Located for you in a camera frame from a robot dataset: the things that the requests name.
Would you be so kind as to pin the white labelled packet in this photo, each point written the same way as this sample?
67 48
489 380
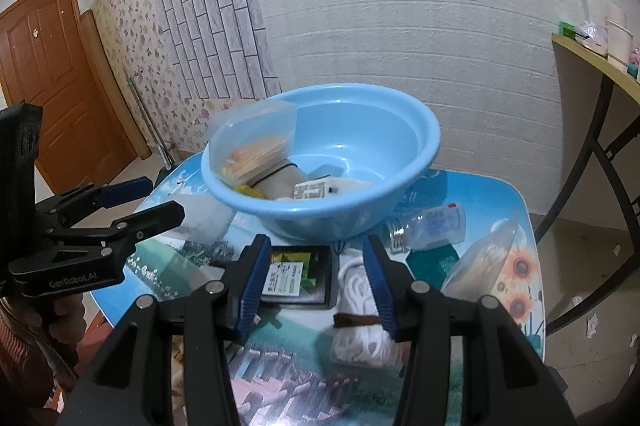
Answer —
312 191

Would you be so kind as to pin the person's left hand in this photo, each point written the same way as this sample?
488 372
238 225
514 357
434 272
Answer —
70 321

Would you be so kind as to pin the clear bag of orange sticks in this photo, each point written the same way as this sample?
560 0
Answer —
250 126

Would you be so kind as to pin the black labelled packet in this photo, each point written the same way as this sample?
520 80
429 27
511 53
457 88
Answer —
320 286

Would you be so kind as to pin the dark green packet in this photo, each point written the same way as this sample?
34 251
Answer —
427 268

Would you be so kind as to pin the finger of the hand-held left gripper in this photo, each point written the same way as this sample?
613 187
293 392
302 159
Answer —
125 191
150 218

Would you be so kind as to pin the clear plastic bottle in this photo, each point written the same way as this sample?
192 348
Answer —
435 226

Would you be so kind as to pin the clear plastic bag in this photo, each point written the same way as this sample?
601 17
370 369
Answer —
592 33

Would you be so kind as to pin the blue plastic basin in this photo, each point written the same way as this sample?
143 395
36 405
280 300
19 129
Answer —
350 216

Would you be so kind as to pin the metal pole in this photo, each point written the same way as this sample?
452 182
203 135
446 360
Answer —
145 116

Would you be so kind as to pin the person's left forearm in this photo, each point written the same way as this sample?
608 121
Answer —
17 346

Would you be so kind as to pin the pink item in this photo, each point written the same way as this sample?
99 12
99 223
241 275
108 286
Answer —
634 61

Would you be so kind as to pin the small yellow item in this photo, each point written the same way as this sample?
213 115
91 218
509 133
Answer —
247 191

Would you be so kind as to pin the stack of paper cups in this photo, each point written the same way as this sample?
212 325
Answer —
619 41

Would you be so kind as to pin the clear bag of cotton swabs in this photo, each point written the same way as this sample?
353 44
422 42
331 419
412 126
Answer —
485 261

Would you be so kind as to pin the side table with black frame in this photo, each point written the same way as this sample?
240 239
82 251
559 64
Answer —
585 51

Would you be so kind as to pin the brown wooden door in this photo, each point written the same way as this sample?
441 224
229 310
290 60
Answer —
50 56

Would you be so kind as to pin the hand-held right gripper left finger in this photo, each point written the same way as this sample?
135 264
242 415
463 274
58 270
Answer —
252 288

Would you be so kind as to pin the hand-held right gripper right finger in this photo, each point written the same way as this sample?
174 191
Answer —
376 288

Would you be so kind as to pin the small green box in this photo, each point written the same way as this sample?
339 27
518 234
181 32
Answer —
567 30

